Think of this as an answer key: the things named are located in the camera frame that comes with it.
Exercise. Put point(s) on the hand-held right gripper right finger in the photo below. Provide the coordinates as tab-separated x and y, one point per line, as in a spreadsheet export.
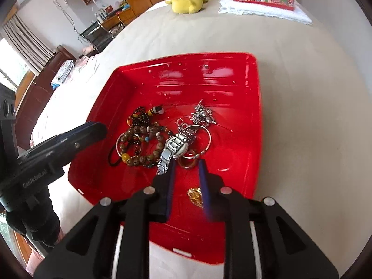
205	186

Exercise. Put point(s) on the black chair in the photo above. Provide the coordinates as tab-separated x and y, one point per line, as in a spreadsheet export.
97	36

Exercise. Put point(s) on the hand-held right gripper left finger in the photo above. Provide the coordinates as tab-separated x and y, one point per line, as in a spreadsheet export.
171	186

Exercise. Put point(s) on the thin silver bangle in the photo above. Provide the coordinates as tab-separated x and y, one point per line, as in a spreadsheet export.
117	148

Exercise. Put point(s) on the pink garment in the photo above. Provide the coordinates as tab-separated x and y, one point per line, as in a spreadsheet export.
35	261

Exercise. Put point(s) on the person's left hand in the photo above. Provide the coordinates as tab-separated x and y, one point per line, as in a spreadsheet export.
32	221

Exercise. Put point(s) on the red tin box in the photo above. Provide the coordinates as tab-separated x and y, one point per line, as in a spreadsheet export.
232	107

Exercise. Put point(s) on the wooden desk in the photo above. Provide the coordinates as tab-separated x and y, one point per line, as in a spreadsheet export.
122	16

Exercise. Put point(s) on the heart-shaped metal pendant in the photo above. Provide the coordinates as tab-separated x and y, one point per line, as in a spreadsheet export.
195	196

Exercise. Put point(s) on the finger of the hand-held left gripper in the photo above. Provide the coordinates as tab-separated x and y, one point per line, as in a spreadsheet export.
77	145
66	133

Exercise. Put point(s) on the blue and white folded cloth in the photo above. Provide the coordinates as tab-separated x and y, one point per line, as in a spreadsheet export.
62	72

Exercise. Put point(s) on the large silver bangle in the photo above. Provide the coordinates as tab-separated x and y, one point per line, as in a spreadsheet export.
209	141

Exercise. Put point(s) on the white folded towel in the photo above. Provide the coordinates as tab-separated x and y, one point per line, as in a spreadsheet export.
261	13

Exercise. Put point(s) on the brown amber bangle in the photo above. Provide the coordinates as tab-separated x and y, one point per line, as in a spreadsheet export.
181	162

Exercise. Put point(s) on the beige bed sheet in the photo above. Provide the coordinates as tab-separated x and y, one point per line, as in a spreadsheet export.
305	122

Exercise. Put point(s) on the window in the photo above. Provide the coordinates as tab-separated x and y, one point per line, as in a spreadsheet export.
14	69

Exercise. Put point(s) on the pink floral bedding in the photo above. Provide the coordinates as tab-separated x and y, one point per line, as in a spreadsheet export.
87	55

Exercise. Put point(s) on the beige curtain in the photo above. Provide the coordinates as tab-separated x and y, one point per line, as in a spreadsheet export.
29	43

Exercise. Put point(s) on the silver metal watch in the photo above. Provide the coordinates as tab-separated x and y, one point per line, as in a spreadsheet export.
175	146

